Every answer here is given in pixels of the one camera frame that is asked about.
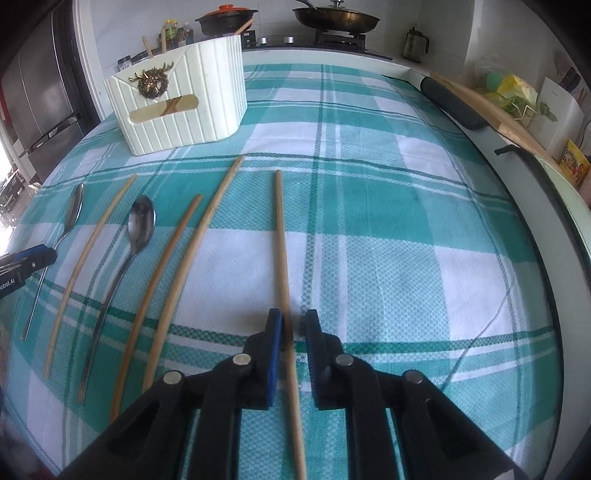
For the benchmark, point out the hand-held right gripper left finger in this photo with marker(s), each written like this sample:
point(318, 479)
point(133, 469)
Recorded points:
point(274, 341)

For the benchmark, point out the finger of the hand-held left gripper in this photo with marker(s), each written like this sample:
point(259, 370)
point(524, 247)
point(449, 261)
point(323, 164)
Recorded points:
point(27, 252)
point(27, 267)

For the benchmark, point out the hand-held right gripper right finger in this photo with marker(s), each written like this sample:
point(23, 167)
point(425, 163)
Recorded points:
point(314, 350)

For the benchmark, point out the steel spoon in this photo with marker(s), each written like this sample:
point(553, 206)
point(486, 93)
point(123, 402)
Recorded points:
point(142, 221)
point(74, 210)

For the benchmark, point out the cream utensil holder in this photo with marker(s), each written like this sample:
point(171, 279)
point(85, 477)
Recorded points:
point(194, 92)

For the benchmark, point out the grey refrigerator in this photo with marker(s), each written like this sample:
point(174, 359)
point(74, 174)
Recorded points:
point(41, 92)

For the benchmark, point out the glass spice jar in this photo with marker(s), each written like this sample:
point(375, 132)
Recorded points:
point(138, 57)

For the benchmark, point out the yellow-capped oil bottle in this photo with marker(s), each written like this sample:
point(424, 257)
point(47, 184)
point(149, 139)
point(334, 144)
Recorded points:
point(171, 32)

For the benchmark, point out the dark sauce bottle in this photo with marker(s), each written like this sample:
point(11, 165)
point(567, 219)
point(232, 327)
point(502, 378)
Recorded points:
point(188, 31)
point(181, 33)

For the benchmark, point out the green cutting board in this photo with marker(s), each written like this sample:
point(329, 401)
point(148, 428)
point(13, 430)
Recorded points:
point(579, 217)

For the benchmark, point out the wooden cutting board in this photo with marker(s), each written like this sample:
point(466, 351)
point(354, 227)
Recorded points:
point(512, 129)

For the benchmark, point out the black gas stove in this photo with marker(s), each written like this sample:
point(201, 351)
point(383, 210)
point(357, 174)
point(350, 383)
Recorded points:
point(323, 41)

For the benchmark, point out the black pot red lid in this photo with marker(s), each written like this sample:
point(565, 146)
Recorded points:
point(226, 21)

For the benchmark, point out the yellow snack packet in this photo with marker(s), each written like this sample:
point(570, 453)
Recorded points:
point(575, 161)

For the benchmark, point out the glass french press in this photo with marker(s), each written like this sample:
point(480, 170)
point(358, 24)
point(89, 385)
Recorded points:
point(415, 44)

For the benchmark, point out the yellow green cloth bundle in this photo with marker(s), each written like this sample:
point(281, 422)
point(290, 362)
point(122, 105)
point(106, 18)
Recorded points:
point(508, 87)

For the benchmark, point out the wok with glass lid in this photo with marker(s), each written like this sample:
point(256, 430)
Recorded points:
point(334, 18)

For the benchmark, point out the white knife block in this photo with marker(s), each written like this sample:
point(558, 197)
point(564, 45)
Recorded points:
point(556, 115)

